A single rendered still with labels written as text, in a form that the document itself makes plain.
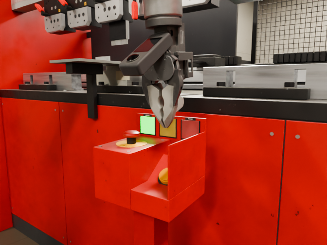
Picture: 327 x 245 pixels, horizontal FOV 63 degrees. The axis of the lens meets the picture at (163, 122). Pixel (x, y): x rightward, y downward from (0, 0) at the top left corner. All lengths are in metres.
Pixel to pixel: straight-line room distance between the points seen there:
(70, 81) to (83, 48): 0.76
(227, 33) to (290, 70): 0.71
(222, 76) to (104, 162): 0.49
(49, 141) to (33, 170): 0.26
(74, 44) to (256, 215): 1.73
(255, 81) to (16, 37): 1.48
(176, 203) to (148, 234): 0.14
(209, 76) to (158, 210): 0.53
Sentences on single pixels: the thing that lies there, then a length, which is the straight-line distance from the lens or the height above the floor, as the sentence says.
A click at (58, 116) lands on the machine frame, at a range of 1.33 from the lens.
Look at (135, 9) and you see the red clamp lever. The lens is 1.07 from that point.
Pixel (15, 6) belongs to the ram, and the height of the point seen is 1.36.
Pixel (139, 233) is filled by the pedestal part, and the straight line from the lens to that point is 0.67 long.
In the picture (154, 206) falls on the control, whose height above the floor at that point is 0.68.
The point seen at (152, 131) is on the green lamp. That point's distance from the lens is 0.68.
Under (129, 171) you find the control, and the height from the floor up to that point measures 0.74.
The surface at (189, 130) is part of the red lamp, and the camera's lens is 0.63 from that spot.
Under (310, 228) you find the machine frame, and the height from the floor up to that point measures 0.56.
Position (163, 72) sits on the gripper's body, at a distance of 0.52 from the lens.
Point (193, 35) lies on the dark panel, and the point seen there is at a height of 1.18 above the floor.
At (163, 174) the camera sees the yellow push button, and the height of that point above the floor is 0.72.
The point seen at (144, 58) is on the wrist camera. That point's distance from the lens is 0.46.
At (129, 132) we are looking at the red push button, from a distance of 0.60.
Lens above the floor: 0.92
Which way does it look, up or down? 9 degrees down
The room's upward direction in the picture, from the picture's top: straight up
